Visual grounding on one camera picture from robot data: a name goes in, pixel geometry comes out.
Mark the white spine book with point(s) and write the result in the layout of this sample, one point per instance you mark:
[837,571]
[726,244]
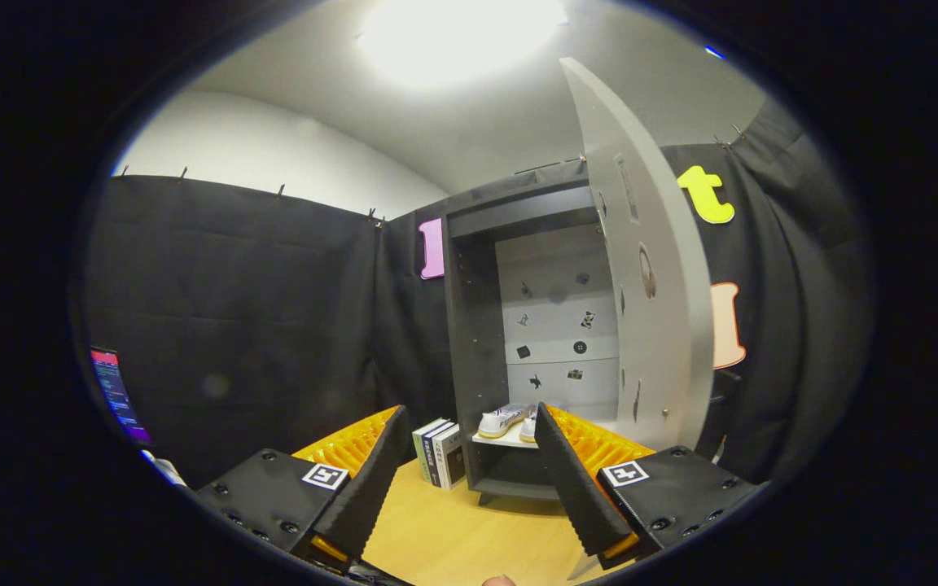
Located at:
[451,460]

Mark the green spine book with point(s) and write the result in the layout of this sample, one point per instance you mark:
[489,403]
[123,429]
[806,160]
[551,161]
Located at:
[419,452]

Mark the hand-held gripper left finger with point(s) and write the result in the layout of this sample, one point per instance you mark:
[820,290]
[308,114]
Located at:
[371,488]

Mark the grey shoe cabinet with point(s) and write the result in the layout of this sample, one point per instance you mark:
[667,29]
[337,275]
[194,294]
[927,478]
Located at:
[477,342]

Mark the blue spine book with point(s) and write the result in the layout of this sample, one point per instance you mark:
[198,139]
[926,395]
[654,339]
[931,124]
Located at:
[431,457]

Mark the black backdrop cloth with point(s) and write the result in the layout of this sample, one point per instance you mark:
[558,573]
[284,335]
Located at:
[257,309]

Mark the grey shoe cabinet door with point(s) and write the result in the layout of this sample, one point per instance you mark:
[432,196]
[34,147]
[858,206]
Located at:
[664,309]

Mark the white canvas shoe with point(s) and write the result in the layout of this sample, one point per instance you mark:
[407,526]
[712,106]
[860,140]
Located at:
[529,427]
[501,422]

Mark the large ceiling light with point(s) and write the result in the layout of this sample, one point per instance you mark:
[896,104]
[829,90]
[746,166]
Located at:
[461,37]

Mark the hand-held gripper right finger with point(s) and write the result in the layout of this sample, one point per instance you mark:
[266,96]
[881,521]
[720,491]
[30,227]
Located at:
[571,488]

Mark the monitor screen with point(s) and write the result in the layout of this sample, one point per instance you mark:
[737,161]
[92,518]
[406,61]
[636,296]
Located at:
[115,395]

